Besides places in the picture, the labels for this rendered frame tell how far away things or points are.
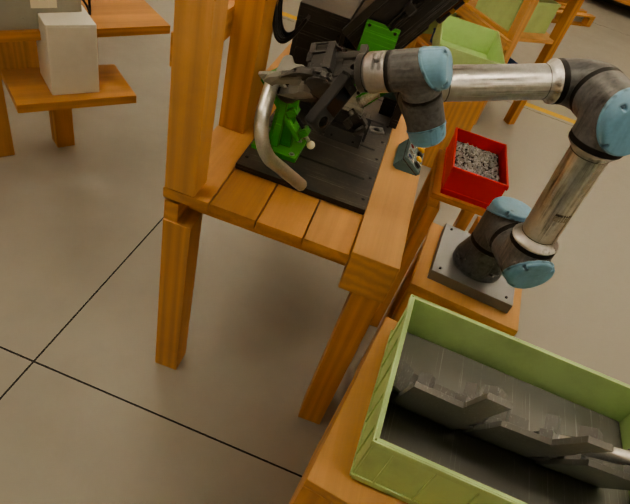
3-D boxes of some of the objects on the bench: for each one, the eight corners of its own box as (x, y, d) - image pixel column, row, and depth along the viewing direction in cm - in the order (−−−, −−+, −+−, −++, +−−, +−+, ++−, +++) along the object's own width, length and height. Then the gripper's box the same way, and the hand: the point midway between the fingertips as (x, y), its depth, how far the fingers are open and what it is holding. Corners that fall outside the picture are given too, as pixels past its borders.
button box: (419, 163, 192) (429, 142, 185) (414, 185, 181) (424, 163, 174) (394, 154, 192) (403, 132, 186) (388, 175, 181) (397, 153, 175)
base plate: (408, 78, 240) (409, 74, 239) (363, 215, 159) (365, 210, 158) (322, 47, 242) (323, 43, 240) (234, 168, 160) (235, 162, 159)
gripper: (379, 67, 104) (286, 73, 114) (363, 30, 95) (262, 40, 104) (372, 105, 102) (277, 108, 111) (354, 71, 93) (252, 78, 102)
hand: (272, 87), depth 107 cm, fingers closed on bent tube, 3 cm apart
